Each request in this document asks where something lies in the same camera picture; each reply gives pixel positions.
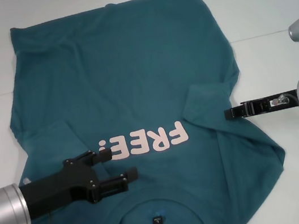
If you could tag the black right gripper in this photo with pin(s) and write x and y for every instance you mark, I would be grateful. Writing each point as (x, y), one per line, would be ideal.
(260, 106)

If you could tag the teal T-shirt with pink print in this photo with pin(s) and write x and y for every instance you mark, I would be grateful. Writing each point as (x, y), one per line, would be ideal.
(132, 77)

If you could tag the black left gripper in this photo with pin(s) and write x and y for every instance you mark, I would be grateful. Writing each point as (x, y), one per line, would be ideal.
(56, 190)

